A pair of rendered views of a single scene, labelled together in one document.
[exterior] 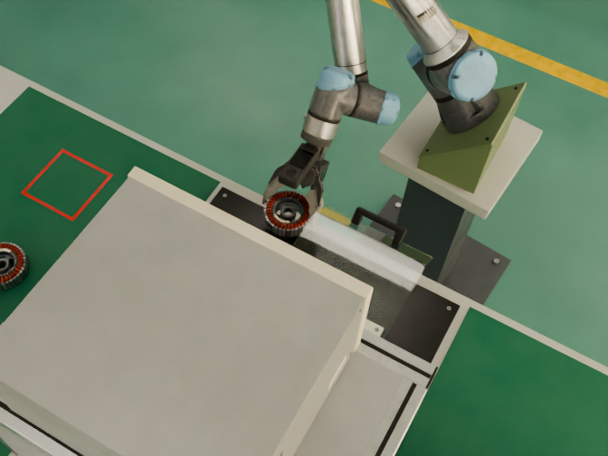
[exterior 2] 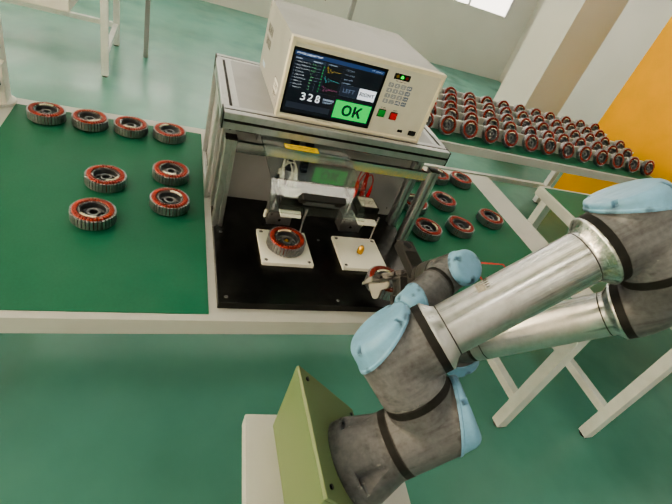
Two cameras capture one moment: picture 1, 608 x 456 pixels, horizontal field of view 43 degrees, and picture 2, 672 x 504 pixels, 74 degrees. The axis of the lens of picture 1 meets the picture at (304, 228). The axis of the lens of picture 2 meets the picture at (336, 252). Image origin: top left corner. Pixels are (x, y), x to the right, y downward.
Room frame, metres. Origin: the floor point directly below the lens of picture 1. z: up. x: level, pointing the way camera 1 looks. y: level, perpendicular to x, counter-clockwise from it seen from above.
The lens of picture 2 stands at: (1.43, -0.84, 1.58)
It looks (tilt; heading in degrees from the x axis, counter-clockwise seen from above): 36 degrees down; 127
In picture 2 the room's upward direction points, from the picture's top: 21 degrees clockwise
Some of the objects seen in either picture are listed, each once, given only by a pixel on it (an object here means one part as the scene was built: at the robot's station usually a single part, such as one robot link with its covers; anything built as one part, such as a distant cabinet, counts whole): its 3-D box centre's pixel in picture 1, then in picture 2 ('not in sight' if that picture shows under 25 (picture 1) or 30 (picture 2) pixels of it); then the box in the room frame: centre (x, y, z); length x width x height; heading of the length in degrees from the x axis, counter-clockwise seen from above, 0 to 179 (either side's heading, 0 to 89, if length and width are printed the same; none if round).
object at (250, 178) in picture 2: not in sight; (318, 167); (0.52, 0.13, 0.92); 0.66 x 0.01 x 0.30; 64
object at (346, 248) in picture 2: not in sight; (358, 253); (0.80, 0.13, 0.78); 0.15 x 0.15 x 0.01; 64
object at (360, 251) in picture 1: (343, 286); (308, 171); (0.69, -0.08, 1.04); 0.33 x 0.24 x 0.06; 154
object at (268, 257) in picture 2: not in sight; (284, 248); (0.69, -0.09, 0.78); 0.15 x 0.15 x 0.01; 64
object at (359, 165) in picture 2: not in sight; (339, 162); (0.66, 0.06, 1.03); 0.62 x 0.01 x 0.03; 64
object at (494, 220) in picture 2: not in sight; (489, 218); (0.84, 0.90, 0.77); 0.11 x 0.11 x 0.04
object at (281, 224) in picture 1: (288, 213); (385, 282); (0.98, 0.04, 0.84); 0.11 x 0.11 x 0.04
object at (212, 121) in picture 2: not in sight; (213, 132); (0.25, -0.10, 0.91); 0.28 x 0.03 x 0.32; 154
